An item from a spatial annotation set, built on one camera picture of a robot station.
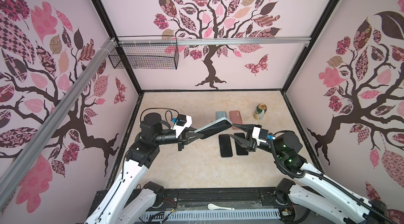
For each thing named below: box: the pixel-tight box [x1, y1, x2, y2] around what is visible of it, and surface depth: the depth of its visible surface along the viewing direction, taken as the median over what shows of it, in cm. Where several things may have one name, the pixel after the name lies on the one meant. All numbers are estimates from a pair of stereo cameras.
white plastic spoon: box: [207, 202, 236, 211], surface depth 72 cm
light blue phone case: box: [215, 110, 227, 121], surface depth 109 cm
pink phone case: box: [229, 110, 244, 130], surface depth 109 cm
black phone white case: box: [193, 117, 234, 140], surface depth 56 cm
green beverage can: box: [253, 103, 268, 121], surface depth 99 cm
